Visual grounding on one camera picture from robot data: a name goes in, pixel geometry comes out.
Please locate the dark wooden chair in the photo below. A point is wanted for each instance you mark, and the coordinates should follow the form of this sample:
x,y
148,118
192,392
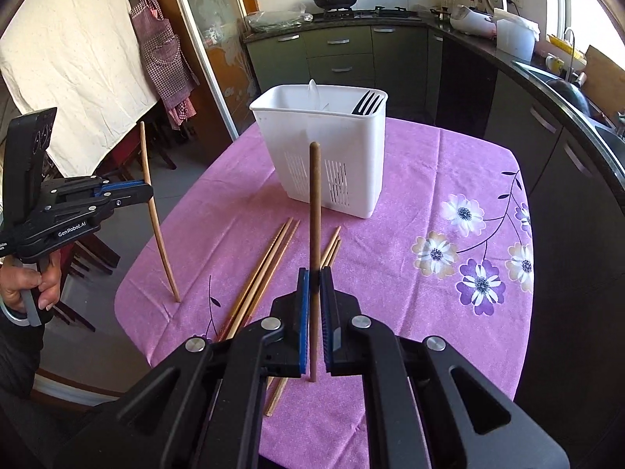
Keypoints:
x,y
156,146
93,264

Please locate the black kitchen countertop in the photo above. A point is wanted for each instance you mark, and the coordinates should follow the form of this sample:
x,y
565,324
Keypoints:
x,y
493,51

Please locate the pink floral tablecloth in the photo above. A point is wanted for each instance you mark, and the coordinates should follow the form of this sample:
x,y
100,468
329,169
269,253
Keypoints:
x,y
415,180

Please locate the wooden cutting board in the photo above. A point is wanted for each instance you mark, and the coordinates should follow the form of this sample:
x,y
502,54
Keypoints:
x,y
605,78

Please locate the white mug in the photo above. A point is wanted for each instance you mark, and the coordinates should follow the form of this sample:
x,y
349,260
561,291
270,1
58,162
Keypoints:
x,y
553,63

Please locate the dark brown wooden chopstick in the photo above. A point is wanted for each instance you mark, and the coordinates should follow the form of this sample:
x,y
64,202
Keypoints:
x,y
315,195

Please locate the green kitchen cabinets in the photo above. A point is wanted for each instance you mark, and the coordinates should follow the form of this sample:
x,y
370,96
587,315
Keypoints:
x,y
342,53

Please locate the black pan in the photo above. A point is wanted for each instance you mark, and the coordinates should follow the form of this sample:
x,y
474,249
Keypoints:
x,y
569,93

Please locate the person's left forearm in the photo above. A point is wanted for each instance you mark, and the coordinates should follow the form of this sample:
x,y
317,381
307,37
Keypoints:
x,y
14,361

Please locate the white plastic utensil holder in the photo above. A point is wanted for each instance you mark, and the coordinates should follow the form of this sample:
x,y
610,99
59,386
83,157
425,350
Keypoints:
x,y
283,132

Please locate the steel kitchen sink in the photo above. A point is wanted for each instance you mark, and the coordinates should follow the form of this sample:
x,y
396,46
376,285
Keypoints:
x,y
537,75

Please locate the white rice cooker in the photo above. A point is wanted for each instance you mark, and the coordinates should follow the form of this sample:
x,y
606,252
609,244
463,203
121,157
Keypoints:
x,y
471,22

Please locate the white plastic container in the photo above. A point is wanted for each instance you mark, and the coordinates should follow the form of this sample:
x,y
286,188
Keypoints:
x,y
512,36

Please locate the checkered apron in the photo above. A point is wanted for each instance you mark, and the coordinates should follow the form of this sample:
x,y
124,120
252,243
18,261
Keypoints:
x,y
161,58

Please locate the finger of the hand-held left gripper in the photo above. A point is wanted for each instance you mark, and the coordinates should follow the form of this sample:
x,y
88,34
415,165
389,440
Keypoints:
x,y
122,185
129,199

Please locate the white hanging cloth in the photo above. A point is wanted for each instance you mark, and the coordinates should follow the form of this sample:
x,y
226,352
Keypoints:
x,y
73,58

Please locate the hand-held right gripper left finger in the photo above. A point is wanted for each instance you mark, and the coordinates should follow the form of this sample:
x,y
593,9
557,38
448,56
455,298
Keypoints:
x,y
303,322

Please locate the steel sink faucet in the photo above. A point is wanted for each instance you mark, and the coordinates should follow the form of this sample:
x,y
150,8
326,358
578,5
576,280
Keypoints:
x,y
570,53

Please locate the kitchen window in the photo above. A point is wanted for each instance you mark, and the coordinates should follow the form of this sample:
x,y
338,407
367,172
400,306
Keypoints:
x,y
595,5

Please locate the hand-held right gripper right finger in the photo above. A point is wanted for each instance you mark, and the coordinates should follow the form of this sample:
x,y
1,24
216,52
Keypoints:
x,y
327,322

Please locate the yellow tray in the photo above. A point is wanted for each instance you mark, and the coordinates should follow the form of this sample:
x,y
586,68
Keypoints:
x,y
566,46

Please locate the person's left hand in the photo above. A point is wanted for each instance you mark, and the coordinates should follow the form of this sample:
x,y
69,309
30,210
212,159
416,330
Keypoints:
x,y
29,283

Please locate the black fork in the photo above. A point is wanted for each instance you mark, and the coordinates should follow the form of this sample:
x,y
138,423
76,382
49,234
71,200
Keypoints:
x,y
366,105

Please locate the black gas stove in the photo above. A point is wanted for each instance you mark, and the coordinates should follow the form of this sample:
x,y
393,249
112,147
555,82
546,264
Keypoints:
x,y
371,12

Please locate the plastic-wrapped tray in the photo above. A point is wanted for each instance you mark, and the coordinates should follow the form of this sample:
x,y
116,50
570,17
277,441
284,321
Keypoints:
x,y
273,19

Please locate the small steel pot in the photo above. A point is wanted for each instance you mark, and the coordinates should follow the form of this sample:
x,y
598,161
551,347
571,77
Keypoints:
x,y
441,13

